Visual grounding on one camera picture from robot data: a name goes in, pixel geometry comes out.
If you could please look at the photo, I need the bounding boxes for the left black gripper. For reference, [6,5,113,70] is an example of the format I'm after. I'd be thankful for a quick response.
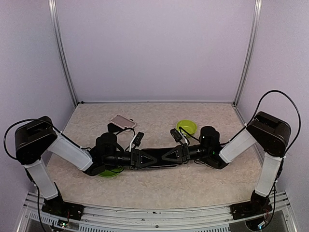
[103,148,158,170]

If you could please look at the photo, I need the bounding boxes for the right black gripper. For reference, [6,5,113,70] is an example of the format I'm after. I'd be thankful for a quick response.
[161,143,211,165]

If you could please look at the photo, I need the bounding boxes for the black phone case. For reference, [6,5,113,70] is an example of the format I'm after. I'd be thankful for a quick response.
[135,145,183,169]

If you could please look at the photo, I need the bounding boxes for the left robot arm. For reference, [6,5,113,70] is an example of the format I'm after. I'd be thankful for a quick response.
[14,116,157,215]

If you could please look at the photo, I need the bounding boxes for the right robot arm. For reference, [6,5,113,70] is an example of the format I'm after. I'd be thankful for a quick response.
[162,112,292,215]

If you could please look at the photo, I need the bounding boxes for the pink phone case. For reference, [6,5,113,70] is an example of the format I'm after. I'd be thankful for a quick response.
[110,115,136,129]

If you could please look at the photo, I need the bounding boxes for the green bowl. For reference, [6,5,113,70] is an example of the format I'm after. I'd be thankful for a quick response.
[176,119,197,135]

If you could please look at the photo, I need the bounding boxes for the green plate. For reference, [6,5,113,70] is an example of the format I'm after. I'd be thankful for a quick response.
[98,168,124,178]

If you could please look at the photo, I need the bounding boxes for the dark green mug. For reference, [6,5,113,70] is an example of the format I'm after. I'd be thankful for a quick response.
[107,123,122,133]

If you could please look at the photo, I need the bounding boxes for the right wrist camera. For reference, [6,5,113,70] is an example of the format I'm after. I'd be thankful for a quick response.
[170,128,190,145]

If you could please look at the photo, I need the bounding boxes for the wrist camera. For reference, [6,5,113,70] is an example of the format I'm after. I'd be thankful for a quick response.
[170,128,190,145]
[128,132,144,152]

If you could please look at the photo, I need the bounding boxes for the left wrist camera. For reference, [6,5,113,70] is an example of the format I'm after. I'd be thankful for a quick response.
[128,132,144,152]

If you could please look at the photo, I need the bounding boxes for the aluminium front rail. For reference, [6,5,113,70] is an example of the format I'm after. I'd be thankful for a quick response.
[18,190,296,232]

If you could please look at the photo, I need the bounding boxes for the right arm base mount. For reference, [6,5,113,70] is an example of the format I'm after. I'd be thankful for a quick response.
[230,190,273,220]

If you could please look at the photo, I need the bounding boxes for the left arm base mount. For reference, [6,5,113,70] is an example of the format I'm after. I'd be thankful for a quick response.
[42,184,84,221]

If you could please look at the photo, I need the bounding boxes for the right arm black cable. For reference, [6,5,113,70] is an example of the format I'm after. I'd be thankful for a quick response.
[243,90,302,158]

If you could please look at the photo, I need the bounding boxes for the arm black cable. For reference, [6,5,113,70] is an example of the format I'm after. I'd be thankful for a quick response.
[3,118,63,161]
[243,90,302,158]

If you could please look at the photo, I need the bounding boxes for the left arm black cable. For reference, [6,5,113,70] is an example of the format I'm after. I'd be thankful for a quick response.
[3,118,63,161]

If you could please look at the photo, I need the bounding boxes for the right aluminium frame post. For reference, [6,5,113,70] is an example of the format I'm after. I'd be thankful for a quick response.
[233,0,263,107]

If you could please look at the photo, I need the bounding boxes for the aluminium frame post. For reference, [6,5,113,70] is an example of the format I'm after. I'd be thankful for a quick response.
[233,0,263,107]
[48,0,79,107]

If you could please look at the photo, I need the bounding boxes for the left aluminium frame post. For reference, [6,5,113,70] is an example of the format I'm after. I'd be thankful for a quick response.
[48,0,79,107]

